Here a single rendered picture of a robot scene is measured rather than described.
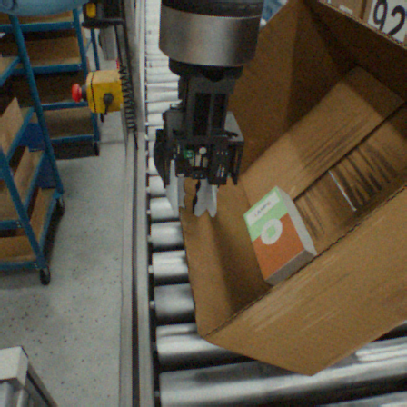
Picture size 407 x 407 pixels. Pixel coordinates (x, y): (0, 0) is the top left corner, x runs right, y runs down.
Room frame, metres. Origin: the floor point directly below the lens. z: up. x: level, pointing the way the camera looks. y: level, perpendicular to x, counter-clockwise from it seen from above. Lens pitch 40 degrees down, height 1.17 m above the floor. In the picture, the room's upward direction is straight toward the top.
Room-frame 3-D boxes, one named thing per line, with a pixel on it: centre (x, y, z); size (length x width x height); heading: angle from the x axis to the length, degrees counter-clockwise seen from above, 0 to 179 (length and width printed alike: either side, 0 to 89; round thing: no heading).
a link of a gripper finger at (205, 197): (0.36, 0.00, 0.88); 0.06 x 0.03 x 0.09; 8
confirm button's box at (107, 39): (0.78, 0.19, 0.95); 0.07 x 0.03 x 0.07; 8
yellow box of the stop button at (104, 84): (0.74, 0.22, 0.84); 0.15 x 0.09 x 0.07; 8
